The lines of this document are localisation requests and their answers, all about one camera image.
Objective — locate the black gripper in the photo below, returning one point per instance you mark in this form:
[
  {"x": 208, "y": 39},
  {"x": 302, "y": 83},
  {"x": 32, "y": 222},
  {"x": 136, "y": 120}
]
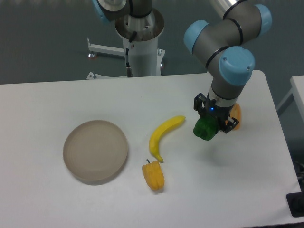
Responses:
[{"x": 218, "y": 108}]

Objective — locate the green bell pepper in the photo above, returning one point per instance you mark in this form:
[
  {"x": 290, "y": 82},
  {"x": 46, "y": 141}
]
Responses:
[{"x": 206, "y": 127}]

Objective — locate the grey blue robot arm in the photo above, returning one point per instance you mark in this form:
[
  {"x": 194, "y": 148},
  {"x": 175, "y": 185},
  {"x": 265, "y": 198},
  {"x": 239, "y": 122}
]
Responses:
[{"x": 218, "y": 48}]

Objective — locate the yellow bell pepper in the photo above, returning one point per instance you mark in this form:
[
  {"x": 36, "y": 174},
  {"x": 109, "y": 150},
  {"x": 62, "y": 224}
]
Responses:
[{"x": 153, "y": 175}]

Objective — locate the orange croissant bread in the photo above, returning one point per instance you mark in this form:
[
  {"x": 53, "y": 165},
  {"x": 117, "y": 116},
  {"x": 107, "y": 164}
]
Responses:
[{"x": 236, "y": 113}]

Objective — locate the yellow banana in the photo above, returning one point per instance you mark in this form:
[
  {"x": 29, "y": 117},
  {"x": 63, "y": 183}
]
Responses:
[{"x": 164, "y": 128}]

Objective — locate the white side table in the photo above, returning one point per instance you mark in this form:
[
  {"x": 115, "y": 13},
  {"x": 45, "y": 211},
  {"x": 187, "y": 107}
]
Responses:
[{"x": 296, "y": 93}]

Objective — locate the black box at edge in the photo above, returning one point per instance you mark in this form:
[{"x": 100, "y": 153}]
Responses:
[{"x": 296, "y": 204}]

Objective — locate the beige round plate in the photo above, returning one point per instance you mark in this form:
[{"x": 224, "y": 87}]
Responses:
[{"x": 95, "y": 152}]

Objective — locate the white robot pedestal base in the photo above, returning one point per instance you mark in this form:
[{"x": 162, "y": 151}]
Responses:
[{"x": 140, "y": 44}]

